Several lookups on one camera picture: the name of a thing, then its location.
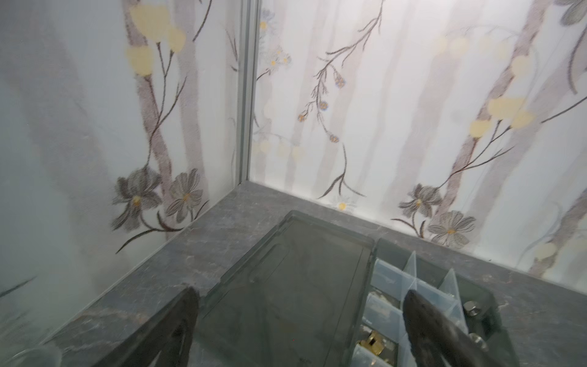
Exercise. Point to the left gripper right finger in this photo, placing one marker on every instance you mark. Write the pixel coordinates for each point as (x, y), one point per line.
(437, 341)

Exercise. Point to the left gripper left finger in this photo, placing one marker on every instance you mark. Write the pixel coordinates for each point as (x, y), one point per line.
(164, 340)

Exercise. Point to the brass wing nut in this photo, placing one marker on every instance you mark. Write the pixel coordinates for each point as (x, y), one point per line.
(374, 343)

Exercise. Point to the silver hex nut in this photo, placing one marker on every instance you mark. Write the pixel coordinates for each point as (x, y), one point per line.
(472, 309)
(479, 341)

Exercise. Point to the green compartment organizer box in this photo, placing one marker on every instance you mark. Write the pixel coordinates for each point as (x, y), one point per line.
(309, 291)

